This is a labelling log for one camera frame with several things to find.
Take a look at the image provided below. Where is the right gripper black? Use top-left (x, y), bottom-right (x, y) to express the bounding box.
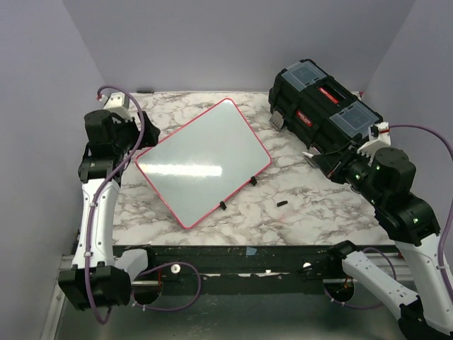
top-left (312, 138), bottom-right (385, 205)

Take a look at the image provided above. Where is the pink-framed whiteboard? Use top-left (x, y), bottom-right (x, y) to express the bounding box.
top-left (135, 98), bottom-right (272, 230)

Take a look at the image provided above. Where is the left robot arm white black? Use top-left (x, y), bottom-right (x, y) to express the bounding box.
top-left (58, 109), bottom-right (160, 310)

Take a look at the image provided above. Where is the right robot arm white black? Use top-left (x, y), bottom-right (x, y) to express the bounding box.
top-left (305, 147), bottom-right (452, 339)

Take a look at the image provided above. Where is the blue tape piece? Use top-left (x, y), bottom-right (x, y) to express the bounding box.
top-left (246, 246), bottom-right (258, 256)

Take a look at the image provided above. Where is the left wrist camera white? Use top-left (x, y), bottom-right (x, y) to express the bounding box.
top-left (104, 92), bottom-right (130, 111)

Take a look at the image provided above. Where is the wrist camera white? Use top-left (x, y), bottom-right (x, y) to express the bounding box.
top-left (357, 122), bottom-right (391, 158)
top-left (104, 92), bottom-right (130, 111)

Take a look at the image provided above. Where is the black toolbox with red handle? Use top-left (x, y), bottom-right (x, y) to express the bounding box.
top-left (268, 59), bottom-right (383, 154)

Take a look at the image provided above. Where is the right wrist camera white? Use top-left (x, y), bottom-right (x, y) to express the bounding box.
top-left (357, 122), bottom-right (391, 158)

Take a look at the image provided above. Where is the black mounting base rail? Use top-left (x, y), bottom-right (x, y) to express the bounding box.
top-left (116, 244), bottom-right (397, 295)

